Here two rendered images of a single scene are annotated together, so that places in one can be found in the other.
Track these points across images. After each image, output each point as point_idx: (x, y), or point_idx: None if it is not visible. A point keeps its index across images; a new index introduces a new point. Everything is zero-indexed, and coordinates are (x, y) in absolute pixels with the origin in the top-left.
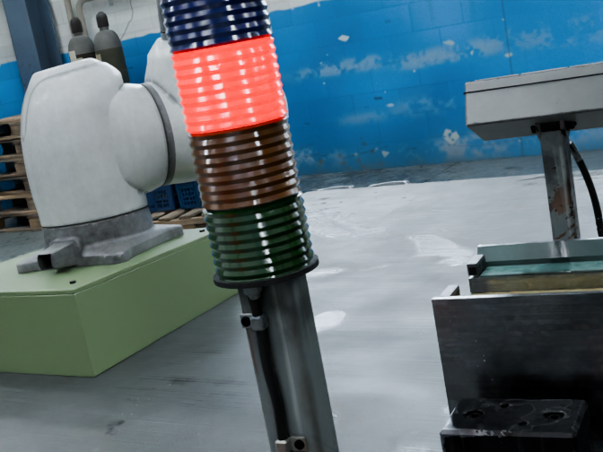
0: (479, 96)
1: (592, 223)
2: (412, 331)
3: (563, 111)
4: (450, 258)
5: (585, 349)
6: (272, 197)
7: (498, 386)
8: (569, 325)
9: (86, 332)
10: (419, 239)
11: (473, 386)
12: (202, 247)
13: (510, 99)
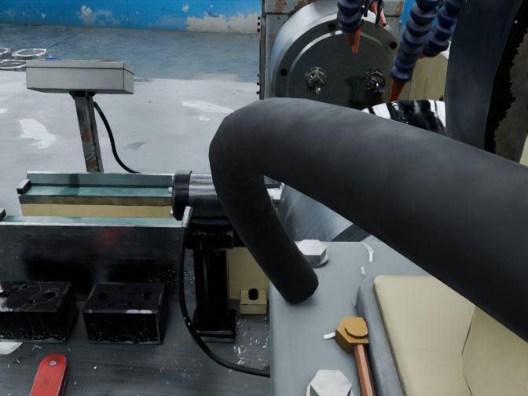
0: (34, 70)
1: (128, 121)
2: (1, 202)
3: (86, 88)
4: (40, 141)
5: (73, 252)
6: None
7: (26, 269)
8: (64, 240)
9: None
10: (25, 122)
11: (12, 269)
12: None
13: (53, 75)
